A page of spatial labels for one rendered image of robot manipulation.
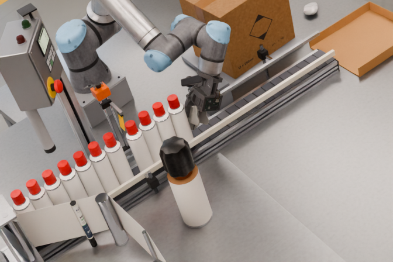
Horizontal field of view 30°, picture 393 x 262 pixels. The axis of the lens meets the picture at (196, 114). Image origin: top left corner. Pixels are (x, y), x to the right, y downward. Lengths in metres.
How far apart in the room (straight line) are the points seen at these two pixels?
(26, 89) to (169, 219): 0.56
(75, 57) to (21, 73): 0.61
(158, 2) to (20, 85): 1.31
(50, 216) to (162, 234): 0.33
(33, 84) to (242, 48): 0.87
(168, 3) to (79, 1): 2.02
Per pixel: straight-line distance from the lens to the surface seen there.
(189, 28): 2.23
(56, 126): 2.73
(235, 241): 2.06
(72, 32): 2.56
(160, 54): 2.17
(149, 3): 3.21
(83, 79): 2.61
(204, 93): 2.24
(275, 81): 2.52
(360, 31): 2.76
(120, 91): 2.65
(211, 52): 2.20
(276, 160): 2.31
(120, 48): 2.99
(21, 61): 1.96
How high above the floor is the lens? 2.47
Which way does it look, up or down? 40 degrees down
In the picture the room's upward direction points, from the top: 17 degrees counter-clockwise
